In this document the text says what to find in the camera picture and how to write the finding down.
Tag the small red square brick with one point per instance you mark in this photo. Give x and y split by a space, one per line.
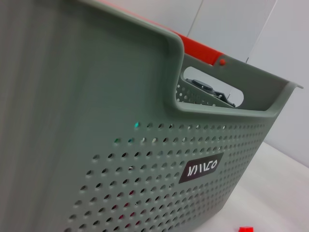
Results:
245 229

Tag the grey perforated storage basket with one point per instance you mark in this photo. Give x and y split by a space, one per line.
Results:
96 96

